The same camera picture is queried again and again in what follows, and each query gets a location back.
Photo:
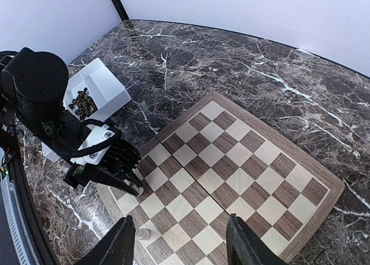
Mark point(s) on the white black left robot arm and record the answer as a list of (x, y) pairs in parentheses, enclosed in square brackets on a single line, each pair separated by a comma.
[(33, 85)]

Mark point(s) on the cream white chess pawn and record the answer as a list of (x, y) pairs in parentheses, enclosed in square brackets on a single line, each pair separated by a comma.
[(143, 234)]

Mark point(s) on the white slotted cable duct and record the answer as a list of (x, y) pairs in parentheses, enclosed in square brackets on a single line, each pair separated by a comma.
[(15, 249)]

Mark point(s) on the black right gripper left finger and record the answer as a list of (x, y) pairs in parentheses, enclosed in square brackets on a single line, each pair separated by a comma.
[(116, 247)]

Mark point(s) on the white divided plastic tray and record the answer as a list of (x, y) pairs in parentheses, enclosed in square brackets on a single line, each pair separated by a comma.
[(109, 95)]

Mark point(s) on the dark brown chess piece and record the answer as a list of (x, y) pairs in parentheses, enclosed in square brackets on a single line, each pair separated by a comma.
[(82, 96), (85, 108)]

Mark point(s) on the black left frame post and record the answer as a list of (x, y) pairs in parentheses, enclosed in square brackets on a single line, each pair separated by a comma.
[(119, 7)]

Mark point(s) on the cream white chess piece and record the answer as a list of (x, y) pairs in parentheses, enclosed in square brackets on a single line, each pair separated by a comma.
[(139, 190)]

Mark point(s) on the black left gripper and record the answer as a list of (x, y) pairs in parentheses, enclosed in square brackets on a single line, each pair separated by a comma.
[(116, 168)]

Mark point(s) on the black curved front rail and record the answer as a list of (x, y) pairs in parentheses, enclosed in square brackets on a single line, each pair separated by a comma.
[(34, 231)]

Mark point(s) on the wooden chess board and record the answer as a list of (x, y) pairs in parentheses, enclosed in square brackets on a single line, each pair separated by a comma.
[(216, 160)]

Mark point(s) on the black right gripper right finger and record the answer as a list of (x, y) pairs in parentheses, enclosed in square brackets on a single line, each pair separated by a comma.
[(245, 247)]

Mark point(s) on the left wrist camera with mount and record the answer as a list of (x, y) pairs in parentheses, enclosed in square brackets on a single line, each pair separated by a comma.
[(86, 159)]

